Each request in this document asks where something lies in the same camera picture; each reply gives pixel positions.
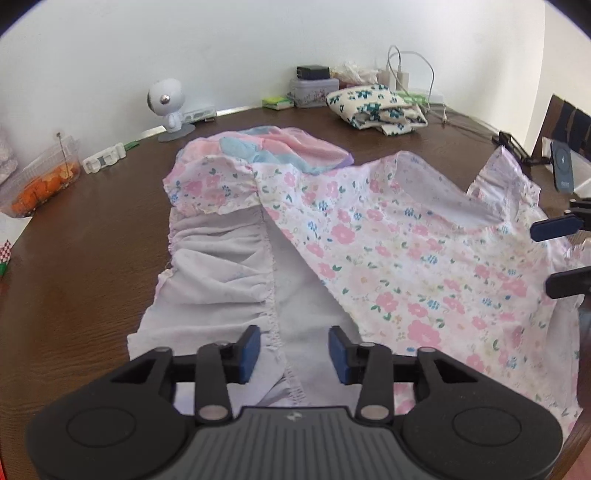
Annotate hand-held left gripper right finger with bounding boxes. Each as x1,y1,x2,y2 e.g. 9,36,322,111
327,325,468,424

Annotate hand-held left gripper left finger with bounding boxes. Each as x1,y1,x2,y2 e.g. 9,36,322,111
109,324,263,424

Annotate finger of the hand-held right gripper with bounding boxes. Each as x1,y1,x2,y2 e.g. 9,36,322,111
530,198,591,241
545,265,591,299

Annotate pink floral dress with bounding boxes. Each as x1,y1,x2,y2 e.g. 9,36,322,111
127,150,585,444

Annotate dark wooden chair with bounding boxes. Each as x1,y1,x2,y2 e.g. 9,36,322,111
531,93,591,162

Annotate white power strip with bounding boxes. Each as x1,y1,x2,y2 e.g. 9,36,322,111
82,143,126,174
409,88,446,105

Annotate pastel pink blue garment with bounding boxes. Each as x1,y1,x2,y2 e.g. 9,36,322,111
178,124,355,176

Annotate folded cream teal-flower cloth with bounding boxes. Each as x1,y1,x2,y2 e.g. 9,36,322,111
325,84,429,137

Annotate small silver device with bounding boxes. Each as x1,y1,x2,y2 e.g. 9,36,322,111
182,105,218,124

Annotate crumpled white plastic bag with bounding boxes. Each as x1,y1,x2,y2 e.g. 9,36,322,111
330,60,382,86

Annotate red checked paper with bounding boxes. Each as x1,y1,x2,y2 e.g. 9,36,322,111
0,215,33,278

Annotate grey tin box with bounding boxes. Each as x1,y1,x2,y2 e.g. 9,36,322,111
289,78,340,108

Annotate clear container with oranges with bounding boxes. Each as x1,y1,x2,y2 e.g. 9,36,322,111
0,134,81,219

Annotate white robot-shaped figure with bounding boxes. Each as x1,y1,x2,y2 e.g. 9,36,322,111
147,78,197,142

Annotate white textured cloth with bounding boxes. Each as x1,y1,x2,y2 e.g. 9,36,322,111
0,126,21,185

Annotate grey cables on table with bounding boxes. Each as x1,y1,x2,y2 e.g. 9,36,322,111
427,104,498,136

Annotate white charging cable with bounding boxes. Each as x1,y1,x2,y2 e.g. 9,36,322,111
387,45,437,109

